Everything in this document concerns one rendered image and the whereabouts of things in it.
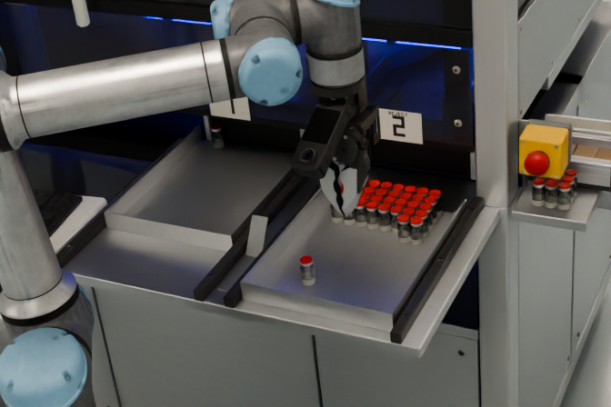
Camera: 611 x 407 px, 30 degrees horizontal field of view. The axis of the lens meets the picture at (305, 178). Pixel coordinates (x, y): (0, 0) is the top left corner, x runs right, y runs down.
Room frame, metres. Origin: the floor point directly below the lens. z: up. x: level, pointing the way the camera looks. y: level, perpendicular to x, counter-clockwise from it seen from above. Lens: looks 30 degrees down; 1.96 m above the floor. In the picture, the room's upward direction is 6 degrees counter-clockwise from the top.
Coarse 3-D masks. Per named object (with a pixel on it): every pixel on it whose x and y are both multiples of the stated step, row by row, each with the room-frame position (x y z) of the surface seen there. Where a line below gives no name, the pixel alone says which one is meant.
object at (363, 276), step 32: (320, 192) 1.74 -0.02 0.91; (320, 224) 1.68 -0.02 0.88; (448, 224) 1.58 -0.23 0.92; (288, 256) 1.59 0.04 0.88; (320, 256) 1.58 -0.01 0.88; (352, 256) 1.57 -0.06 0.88; (384, 256) 1.56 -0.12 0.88; (416, 256) 1.55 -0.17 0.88; (256, 288) 1.47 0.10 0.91; (288, 288) 1.50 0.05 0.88; (320, 288) 1.49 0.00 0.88; (352, 288) 1.48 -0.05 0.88; (384, 288) 1.47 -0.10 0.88; (416, 288) 1.45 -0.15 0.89; (352, 320) 1.39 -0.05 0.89; (384, 320) 1.37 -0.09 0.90
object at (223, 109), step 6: (222, 102) 1.92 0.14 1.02; (228, 102) 1.91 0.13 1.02; (234, 102) 1.91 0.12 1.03; (240, 102) 1.90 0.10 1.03; (246, 102) 1.89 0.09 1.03; (210, 108) 1.93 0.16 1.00; (216, 108) 1.93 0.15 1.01; (222, 108) 1.92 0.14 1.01; (228, 108) 1.91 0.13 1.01; (240, 108) 1.90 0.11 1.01; (246, 108) 1.90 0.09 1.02; (216, 114) 1.93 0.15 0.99; (222, 114) 1.92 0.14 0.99; (228, 114) 1.91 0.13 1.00; (234, 114) 1.91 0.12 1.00; (240, 114) 1.90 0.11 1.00; (246, 114) 1.90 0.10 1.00
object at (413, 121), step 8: (384, 112) 1.76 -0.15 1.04; (392, 112) 1.76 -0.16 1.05; (400, 112) 1.75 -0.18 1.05; (408, 112) 1.74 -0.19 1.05; (384, 120) 1.76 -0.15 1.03; (392, 120) 1.76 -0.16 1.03; (400, 120) 1.75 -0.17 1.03; (408, 120) 1.74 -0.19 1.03; (416, 120) 1.73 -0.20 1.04; (376, 128) 1.77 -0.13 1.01; (384, 128) 1.76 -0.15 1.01; (392, 128) 1.76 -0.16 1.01; (400, 128) 1.75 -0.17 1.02; (408, 128) 1.74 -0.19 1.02; (416, 128) 1.74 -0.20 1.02; (384, 136) 1.76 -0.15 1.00; (392, 136) 1.76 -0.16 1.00; (400, 136) 1.75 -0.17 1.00; (408, 136) 1.74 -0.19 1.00; (416, 136) 1.74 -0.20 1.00
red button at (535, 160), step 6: (528, 156) 1.61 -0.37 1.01; (534, 156) 1.61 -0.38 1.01; (540, 156) 1.60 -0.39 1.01; (546, 156) 1.61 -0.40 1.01; (528, 162) 1.61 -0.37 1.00; (534, 162) 1.60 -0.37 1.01; (540, 162) 1.60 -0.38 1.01; (546, 162) 1.60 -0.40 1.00; (528, 168) 1.61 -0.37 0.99; (534, 168) 1.60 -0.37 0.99; (540, 168) 1.60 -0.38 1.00; (546, 168) 1.60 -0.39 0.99; (534, 174) 1.60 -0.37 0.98; (540, 174) 1.60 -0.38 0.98
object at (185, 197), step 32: (160, 160) 1.92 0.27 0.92; (192, 160) 1.96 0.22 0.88; (224, 160) 1.95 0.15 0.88; (256, 160) 1.93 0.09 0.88; (288, 160) 1.92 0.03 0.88; (128, 192) 1.81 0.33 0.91; (160, 192) 1.85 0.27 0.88; (192, 192) 1.84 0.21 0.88; (224, 192) 1.83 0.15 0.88; (256, 192) 1.81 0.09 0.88; (128, 224) 1.72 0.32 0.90; (160, 224) 1.69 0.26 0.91; (192, 224) 1.73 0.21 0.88; (224, 224) 1.71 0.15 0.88
